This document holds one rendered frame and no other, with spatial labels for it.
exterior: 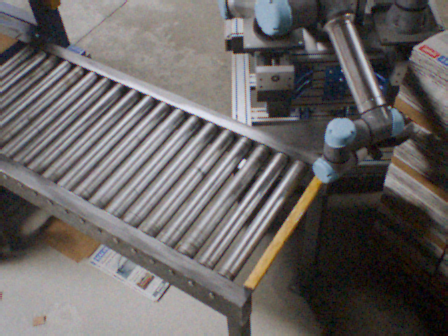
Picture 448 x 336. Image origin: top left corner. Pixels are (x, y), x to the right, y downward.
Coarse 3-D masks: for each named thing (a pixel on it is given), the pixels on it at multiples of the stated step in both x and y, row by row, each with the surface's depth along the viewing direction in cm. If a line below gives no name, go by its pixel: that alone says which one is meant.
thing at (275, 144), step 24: (48, 48) 206; (96, 72) 195; (120, 72) 194; (144, 96) 188; (168, 96) 185; (216, 120) 176; (264, 144) 168; (288, 144) 168; (264, 168) 177; (288, 168) 170; (312, 168) 163
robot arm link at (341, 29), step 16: (320, 0) 145; (336, 0) 146; (336, 16) 146; (352, 16) 148; (336, 32) 148; (352, 32) 147; (336, 48) 149; (352, 48) 146; (352, 64) 146; (368, 64) 146; (352, 80) 147; (368, 80) 145; (368, 96) 145; (368, 112) 145; (384, 112) 144; (368, 128) 143; (384, 128) 143; (400, 128) 145
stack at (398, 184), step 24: (408, 120) 168; (408, 144) 173; (432, 144) 165; (432, 168) 171; (384, 192) 198; (408, 192) 186; (432, 192) 177; (384, 216) 207; (432, 216) 183; (408, 240) 203; (384, 264) 225; (432, 264) 199; (408, 288) 219; (432, 288) 206
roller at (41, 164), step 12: (120, 84) 190; (108, 96) 187; (120, 96) 189; (96, 108) 183; (108, 108) 186; (84, 120) 180; (96, 120) 183; (72, 132) 177; (84, 132) 180; (60, 144) 174; (72, 144) 177; (48, 156) 171; (60, 156) 175; (36, 168) 168; (48, 168) 172
